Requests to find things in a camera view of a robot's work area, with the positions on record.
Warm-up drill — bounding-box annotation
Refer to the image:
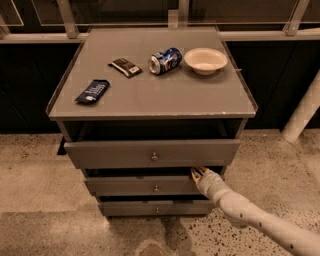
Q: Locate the grey drawer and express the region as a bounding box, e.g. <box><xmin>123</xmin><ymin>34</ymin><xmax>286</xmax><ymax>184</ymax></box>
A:
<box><xmin>65</xmin><ymin>139</ymin><xmax>240</xmax><ymax>169</ymax></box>
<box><xmin>85</xmin><ymin>176</ymin><xmax>199</xmax><ymax>196</ymax></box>
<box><xmin>99</xmin><ymin>200</ymin><xmax>213</xmax><ymax>217</ymax></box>

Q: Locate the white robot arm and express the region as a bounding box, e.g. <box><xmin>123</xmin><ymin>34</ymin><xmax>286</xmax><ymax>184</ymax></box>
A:
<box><xmin>191</xmin><ymin>167</ymin><xmax>320</xmax><ymax>256</ymax></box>

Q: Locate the grey top drawer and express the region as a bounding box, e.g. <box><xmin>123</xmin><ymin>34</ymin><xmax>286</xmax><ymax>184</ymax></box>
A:
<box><xmin>65</xmin><ymin>139</ymin><xmax>240</xmax><ymax>169</ymax></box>

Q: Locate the grey bottom drawer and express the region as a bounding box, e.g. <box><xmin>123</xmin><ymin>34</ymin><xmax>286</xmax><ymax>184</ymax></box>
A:
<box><xmin>99</xmin><ymin>200</ymin><xmax>213</xmax><ymax>217</ymax></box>

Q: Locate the grey drawer cabinet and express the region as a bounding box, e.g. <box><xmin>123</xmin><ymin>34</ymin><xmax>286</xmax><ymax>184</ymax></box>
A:
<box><xmin>47</xmin><ymin>29</ymin><xmax>257</xmax><ymax>206</ymax></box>

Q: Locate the white bowl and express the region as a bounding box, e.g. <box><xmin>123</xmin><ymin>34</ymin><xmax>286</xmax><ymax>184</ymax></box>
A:
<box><xmin>184</xmin><ymin>48</ymin><xmax>228</xmax><ymax>75</ymax></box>

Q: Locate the blue crushed soda can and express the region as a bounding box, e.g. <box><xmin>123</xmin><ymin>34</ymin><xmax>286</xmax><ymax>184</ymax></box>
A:
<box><xmin>148</xmin><ymin>47</ymin><xmax>182</xmax><ymax>75</ymax></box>

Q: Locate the black snack bar wrapper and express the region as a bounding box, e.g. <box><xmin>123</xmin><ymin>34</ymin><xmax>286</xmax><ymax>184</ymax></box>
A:
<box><xmin>109</xmin><ymin>58</ymin><xmax>142</xmax><ymax>78</ymax></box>

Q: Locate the blue snack bag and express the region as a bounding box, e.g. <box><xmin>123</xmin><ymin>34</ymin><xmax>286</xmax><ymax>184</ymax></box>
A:
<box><xmin>75</xmin><ymin>79</ymin><xmax>110</xmax><ymax>104</ymax></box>

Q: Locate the white slanted post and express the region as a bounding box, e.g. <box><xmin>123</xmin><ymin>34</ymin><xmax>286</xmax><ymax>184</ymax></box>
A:
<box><xmin>281</xmin><ymin>70</ymin><xmax>320</xmax><ymax>142</ymax></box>

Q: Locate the metal railing frame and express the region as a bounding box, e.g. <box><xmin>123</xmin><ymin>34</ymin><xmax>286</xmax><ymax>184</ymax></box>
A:
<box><xmin>0</xmin><ymin>0</ymin><xmax>320</xmax><ymax>44</ymax></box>

